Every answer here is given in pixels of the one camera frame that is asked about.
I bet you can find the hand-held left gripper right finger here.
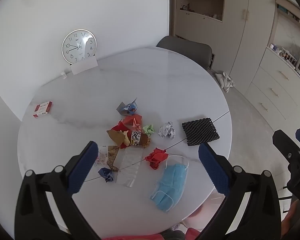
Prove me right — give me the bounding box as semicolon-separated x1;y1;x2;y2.
198;142;282;240

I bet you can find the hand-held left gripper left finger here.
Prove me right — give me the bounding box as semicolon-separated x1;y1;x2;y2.
14;141;102;240

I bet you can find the green white paper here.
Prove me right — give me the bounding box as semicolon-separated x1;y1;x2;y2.
142;124;156;136

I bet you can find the pale printed flat wrapper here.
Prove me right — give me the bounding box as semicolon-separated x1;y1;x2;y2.
95;145;109;167

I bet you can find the crumpled dark blue paper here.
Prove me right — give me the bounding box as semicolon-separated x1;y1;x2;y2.
98;167;115;182

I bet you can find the brown patterned flat wrapper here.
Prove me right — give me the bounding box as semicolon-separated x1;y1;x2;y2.
106;145;120;172

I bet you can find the black foam mesh pad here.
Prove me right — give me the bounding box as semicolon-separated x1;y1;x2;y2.
182;117;220;147

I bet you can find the red paper with yellow scraps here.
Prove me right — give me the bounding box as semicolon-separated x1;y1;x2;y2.
106;129;127;147

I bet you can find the clear plastic bag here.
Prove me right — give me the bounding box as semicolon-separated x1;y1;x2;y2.
111;146;144;188

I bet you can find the blue face mask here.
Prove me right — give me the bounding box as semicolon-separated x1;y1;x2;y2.
149;155;190;212

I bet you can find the crumpled yellow paper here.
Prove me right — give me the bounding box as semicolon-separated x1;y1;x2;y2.
122;130;131;146

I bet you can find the beige drawer unit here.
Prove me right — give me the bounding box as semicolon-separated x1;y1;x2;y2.
245;47;300;131

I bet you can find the crumpled red paper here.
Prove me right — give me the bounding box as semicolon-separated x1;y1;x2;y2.
144;148;169;170

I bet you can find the crumpled white printed paper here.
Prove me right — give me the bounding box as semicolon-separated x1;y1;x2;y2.
158;122;176;139

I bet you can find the brown black-white snack wrapper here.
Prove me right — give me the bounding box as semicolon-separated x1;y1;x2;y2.
130;130;151;148

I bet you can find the folded orange red paper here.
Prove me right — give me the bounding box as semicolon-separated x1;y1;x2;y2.
122;114;143;128

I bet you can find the red and white box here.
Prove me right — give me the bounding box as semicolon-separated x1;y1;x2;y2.
33;101;53;118

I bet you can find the crumpled blue grey carton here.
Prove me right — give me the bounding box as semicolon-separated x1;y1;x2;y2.
116;97;139;116

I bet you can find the white cloth bag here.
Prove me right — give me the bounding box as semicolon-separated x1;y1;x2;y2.
214;72;236;93

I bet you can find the white folded card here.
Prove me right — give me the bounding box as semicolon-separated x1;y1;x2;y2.
70;58;99;76

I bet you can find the grey chair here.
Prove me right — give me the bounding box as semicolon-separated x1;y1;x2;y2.
156;36;213;69

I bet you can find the tall beige cabinet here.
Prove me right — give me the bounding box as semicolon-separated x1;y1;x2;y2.
174;0;278;73

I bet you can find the wire dish rack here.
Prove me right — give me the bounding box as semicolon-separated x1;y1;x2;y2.
280;47;298;68

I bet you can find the round white wall clock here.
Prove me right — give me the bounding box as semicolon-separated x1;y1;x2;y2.
62;29;97;65

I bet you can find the wall shelf with books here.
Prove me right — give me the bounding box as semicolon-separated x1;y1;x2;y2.
275;0;300;32

